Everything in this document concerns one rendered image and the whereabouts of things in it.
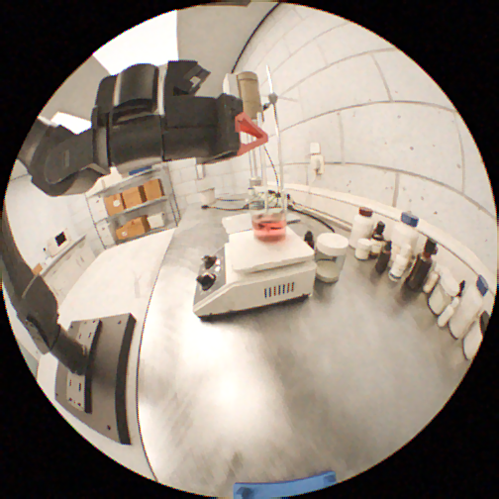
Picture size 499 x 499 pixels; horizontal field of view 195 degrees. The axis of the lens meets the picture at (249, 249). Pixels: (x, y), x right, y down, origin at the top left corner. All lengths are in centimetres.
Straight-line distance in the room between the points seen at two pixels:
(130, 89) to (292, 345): 34
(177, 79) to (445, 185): 55
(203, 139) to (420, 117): 53
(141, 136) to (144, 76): 8
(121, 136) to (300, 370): 30
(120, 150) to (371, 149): 59
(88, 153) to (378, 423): 38
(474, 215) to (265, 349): 55
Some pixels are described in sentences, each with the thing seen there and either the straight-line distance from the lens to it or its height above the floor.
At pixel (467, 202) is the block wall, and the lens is 51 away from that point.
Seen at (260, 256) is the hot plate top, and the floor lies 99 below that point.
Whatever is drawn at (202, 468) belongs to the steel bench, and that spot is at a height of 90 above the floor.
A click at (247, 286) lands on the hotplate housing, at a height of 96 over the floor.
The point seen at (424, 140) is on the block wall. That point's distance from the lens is 53.
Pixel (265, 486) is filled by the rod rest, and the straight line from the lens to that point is 22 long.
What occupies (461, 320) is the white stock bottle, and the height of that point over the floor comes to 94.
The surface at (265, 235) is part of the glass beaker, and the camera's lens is 22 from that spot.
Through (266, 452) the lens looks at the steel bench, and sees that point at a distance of 21.
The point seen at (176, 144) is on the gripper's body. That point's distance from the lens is 16.
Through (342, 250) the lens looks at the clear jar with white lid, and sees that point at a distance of 26.
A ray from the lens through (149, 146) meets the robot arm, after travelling 16.
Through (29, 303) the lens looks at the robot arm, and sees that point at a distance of 26.
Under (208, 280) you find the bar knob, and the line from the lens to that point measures 23.
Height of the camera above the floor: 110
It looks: 30 degrees down
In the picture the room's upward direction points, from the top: 7 degrees counter-clockwise
